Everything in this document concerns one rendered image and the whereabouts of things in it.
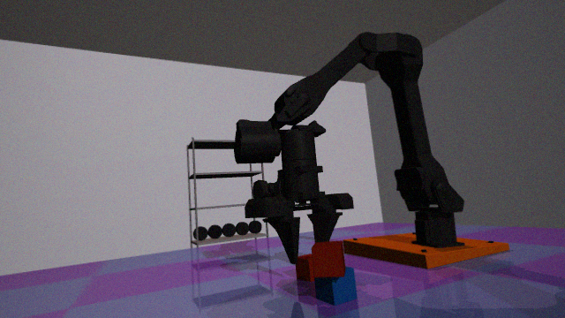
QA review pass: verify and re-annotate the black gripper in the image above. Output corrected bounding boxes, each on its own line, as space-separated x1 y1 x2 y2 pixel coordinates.
245 159 354 264

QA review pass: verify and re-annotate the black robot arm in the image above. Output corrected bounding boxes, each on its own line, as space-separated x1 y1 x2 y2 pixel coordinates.
234 32 465 248

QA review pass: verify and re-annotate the blue cube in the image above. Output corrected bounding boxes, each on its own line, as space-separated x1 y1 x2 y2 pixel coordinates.
314 266 357 306

